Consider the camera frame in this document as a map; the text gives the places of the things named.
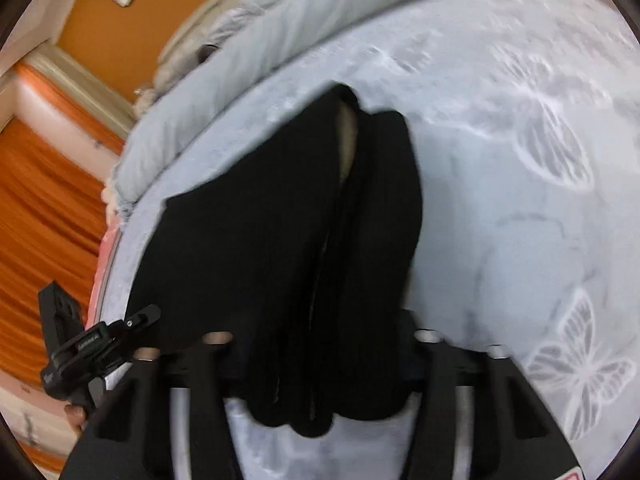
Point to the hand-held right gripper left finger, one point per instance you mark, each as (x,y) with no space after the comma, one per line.
(210,362)

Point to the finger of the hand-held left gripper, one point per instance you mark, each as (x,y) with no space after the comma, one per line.
(145,314)

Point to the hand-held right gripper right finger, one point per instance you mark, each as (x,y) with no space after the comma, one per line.
(442,362)

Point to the black pants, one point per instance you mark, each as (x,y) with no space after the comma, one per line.
(250,235)

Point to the person's left hand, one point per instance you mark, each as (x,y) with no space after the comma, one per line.
(76,415)

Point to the pink bed sheet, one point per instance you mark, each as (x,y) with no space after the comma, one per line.
(106,260)

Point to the orange curtain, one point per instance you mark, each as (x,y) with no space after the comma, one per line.
(40,235)

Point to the bed with light blue blanket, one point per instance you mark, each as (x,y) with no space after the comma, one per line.
(500,210)

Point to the cream tufted headboard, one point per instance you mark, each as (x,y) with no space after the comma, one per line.
(187,35)

